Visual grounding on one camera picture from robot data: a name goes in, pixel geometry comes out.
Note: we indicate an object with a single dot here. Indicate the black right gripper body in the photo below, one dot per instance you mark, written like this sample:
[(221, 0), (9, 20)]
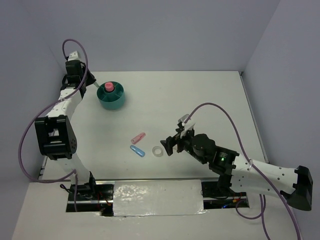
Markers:
[(185, 143)]

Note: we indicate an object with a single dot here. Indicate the pink highlighter pen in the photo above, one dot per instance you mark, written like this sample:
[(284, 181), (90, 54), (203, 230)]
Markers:
[(138, 138)]

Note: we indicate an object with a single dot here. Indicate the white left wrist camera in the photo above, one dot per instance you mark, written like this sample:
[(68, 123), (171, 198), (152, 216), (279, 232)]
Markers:
[(74, 56)]

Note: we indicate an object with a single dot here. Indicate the clear tape roll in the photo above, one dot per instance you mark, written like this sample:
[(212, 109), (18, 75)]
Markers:
[(157, 151)]

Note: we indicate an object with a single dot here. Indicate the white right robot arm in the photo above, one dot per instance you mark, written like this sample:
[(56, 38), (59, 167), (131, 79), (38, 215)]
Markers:
[(238, 175)]

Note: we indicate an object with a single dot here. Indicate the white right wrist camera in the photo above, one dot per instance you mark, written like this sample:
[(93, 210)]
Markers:
[(185, 123)]

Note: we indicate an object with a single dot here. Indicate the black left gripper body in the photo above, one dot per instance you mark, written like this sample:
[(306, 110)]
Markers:
[(88, 79)]

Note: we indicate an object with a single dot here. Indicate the silver foil sheet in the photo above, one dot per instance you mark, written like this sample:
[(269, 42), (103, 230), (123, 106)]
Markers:
[(157, 198)]

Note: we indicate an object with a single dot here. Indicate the teal round compartment organizer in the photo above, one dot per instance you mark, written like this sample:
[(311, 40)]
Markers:
[(111, 100)]

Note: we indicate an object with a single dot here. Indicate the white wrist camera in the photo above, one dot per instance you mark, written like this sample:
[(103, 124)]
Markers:
[(185, 123), (74, 56)]

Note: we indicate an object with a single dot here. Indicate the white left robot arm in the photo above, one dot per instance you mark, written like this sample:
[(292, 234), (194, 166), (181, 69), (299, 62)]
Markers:
[(56, 137)]

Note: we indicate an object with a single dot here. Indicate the blue highlighter pen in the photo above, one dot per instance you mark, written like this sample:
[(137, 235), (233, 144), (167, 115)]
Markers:
[(137, 150)]

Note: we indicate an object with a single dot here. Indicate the pink-capped crayon bottle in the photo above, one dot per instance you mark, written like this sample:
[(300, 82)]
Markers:
[(109, 87)]

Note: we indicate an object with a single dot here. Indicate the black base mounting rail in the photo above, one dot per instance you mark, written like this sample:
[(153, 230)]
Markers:
[(102, 201)]

